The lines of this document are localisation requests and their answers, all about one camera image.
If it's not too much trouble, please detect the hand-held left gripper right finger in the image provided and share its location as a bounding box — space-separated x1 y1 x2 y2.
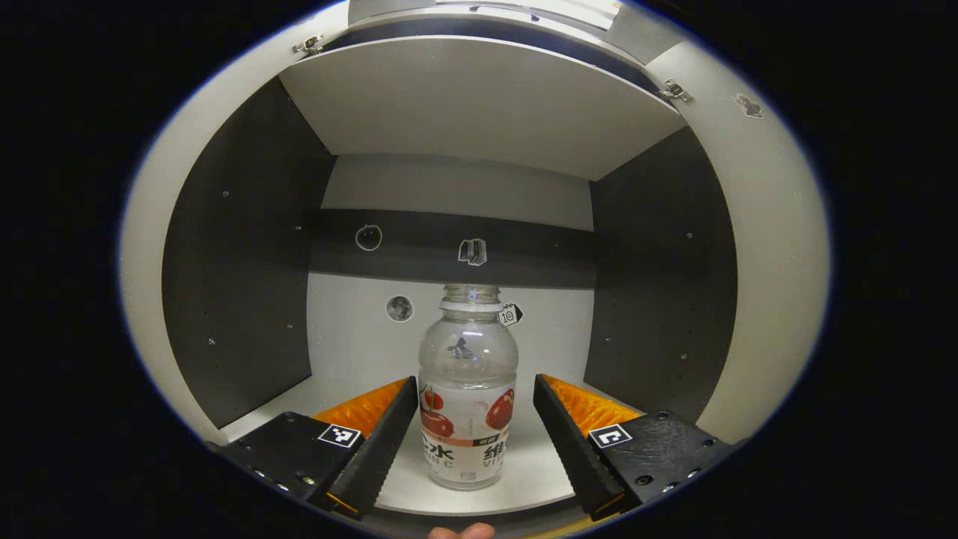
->
533 373 738 523

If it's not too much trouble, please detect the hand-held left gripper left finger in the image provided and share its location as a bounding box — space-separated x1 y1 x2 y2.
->
213 376 420 521

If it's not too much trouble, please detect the clear plastic bottle red label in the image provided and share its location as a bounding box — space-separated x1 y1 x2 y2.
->
417 283 519 491

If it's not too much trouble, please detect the white cabinet door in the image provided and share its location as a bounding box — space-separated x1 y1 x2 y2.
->
120 22 353 442
644 41 830 444

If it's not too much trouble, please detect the white cabinet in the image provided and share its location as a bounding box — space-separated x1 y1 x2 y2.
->
161 0 738 525

